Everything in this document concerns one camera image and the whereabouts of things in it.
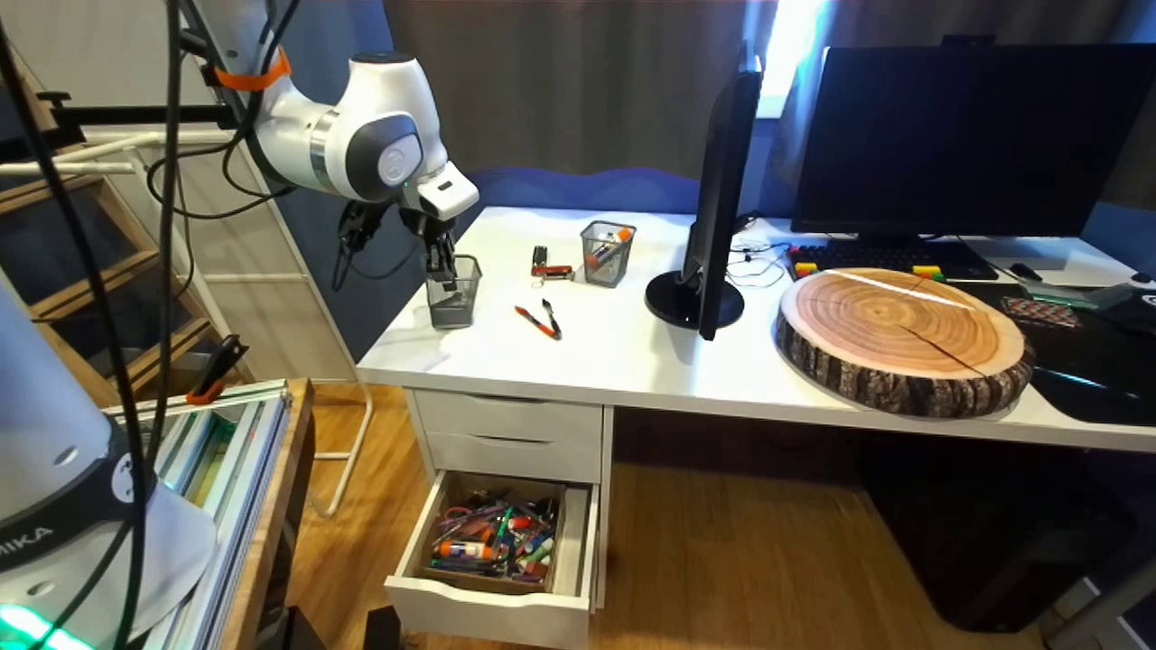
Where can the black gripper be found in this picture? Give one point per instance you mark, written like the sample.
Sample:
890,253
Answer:
433,229

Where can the small dark mesh bin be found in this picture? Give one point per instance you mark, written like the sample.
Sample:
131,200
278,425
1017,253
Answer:
457,313

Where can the red pen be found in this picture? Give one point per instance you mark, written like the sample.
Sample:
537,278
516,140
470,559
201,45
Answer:
528,319

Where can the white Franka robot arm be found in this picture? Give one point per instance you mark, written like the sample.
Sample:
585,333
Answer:
349,132

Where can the black clear pen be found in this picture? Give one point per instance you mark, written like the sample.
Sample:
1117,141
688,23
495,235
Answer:
551,315

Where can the mesh pen cup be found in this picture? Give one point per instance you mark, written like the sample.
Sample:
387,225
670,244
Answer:
603,267

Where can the red pocket knife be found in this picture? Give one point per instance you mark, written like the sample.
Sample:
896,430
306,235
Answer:
554,271

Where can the orange marker in cup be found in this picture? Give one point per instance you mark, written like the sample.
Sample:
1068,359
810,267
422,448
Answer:
607,250

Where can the closed white desk drawer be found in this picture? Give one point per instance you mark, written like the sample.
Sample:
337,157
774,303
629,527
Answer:
509,433

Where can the white desk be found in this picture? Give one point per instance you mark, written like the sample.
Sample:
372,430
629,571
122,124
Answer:
672,356

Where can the black orange clamp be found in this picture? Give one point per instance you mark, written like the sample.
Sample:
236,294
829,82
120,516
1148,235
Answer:
213,371

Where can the pile of pens in drawer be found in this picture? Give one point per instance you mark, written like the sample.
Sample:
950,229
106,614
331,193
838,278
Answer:
493,542

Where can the wooden cart with rails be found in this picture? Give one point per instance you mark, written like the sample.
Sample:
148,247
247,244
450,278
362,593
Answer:
256,482

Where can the black monitor on round stand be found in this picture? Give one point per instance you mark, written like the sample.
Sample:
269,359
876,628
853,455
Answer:
720,183

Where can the open white desk drawer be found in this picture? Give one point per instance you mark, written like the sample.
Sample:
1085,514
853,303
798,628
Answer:
493,609

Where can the black tripod bar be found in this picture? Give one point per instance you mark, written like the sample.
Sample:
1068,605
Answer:
85,114

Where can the wooden ladder shelf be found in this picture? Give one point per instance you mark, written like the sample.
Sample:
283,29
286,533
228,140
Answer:
48,302

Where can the black keyboard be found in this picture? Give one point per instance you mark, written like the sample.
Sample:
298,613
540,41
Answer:
890,258

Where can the wood slice cushion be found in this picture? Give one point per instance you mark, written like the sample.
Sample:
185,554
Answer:
903,345

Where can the small colourful toy block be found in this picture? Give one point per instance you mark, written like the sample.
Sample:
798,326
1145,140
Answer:
927,271

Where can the large black monitor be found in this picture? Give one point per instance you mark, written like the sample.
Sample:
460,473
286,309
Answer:
963,140

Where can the webcam on large monitor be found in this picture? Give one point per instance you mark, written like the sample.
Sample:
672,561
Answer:
965,41

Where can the black computer mouse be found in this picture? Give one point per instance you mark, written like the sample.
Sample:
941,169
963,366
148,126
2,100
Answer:
1024,271

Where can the dark box under desk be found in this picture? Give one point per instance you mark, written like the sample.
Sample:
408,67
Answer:
999,542

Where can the white flat pad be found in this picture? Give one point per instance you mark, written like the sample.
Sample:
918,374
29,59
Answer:
1071,258

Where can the black desk mat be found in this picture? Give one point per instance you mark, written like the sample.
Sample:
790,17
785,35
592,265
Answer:
1089,348

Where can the grey metal leg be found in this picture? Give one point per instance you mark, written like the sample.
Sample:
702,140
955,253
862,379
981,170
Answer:
1103,609

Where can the white metal rack frame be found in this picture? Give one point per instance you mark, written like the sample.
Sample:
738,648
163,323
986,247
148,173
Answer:
275,313

